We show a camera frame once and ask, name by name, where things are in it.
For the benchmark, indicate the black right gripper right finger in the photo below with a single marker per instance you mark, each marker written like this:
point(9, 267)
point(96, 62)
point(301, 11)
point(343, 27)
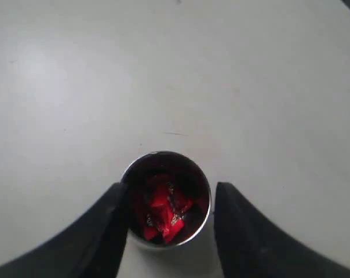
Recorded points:
point(250, 245)

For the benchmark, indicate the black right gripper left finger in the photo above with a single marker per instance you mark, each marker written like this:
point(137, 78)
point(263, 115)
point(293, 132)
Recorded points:
point(92, 246)

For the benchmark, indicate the red candy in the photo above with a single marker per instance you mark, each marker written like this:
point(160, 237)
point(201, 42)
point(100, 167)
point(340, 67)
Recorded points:
point(166, 207)

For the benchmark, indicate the stainless steel cup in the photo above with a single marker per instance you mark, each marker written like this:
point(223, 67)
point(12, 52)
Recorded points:
point(191, 181)

